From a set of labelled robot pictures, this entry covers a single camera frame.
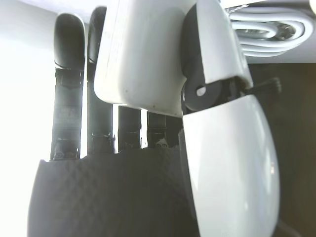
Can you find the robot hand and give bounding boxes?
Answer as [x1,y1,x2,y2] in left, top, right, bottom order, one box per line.
[27,0,282,237]

